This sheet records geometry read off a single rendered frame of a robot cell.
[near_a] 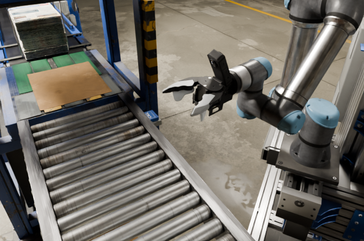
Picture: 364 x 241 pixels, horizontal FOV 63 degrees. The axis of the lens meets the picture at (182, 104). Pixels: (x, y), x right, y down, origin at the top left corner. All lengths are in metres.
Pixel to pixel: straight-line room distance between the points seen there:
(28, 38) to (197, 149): 1.47
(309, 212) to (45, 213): 0.91
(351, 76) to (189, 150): 1.39
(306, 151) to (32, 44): 1.79
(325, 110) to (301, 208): 0.37
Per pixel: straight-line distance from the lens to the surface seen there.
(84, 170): 1.23
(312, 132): 1.17
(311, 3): 1.04
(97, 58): 2.14
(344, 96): 1.58
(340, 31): 0.97
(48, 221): 1.11
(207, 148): 2.49
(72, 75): 1.93
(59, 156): 1.32
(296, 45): 1.11
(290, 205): 1.23
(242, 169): 2.35
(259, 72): 0.91
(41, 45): 2.25
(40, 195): 1.19
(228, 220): 1.03
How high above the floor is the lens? 1.63
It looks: 33 degrees down
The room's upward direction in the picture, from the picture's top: straight up
